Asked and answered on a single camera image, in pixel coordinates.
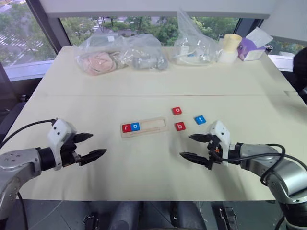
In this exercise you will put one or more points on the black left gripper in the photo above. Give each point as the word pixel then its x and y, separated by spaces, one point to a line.
pixel 68 153

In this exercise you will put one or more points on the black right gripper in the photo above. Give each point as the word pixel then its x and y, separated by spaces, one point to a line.
pixel 214 151

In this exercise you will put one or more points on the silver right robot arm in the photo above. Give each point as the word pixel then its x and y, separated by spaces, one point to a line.
pixel 283 172

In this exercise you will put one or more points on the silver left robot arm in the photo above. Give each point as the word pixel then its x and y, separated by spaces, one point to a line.
pixel 16 165

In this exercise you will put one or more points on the blue letter tile t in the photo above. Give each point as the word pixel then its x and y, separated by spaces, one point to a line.
pixel 200 120

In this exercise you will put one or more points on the red letter tile b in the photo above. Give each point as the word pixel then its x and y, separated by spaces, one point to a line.
pixel 180 126

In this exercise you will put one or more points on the red letter tile r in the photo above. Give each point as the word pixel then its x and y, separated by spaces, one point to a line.
pixel 126 128

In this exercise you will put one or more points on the red letter tile o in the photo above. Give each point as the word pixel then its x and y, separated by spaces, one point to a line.
pixel 177 111

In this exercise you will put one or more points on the wooden letter tray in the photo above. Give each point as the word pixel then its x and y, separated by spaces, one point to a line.
pixel 153 126

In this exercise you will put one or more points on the blue letter tile o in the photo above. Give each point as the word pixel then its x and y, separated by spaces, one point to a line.
pixel 135 126

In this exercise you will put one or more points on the dark rounded robot leg shape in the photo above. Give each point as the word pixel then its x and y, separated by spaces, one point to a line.
pixel 127 215

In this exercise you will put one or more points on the plastic bag with pink plush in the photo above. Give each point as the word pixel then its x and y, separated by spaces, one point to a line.
pixel 98 60

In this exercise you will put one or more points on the white cylinder cup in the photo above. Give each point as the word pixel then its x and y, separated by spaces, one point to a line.
pixel 226 57

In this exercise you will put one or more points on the clear bag with white items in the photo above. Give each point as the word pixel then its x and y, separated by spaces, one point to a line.
pixel 192 45

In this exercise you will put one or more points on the plastic bag with grey items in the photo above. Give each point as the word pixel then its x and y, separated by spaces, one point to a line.
pixel 148 55

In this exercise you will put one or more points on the cream yellow cup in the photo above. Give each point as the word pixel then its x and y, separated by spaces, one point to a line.
pixel 231 43

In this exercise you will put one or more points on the purple tissue box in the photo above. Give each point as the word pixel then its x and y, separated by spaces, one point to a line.
pixel 249 49

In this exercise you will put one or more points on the dark seat back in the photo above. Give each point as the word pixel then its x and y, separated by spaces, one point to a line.
pixel 301 72

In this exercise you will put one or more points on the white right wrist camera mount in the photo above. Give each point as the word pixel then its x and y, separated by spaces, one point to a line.
pixel 221 134

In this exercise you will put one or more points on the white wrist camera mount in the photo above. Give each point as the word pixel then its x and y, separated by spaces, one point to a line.
pixel 56 134
pixel 221 134

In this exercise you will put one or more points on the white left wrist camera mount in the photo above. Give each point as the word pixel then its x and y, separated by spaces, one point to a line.
pixel 56 134

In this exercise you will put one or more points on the black bracket under table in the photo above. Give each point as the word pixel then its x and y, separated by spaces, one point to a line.
pixel 90 221
pixel 227 219

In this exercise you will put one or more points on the dark window frame post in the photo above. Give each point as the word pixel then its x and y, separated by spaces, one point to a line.
pixel 249 26
pixel 48 21

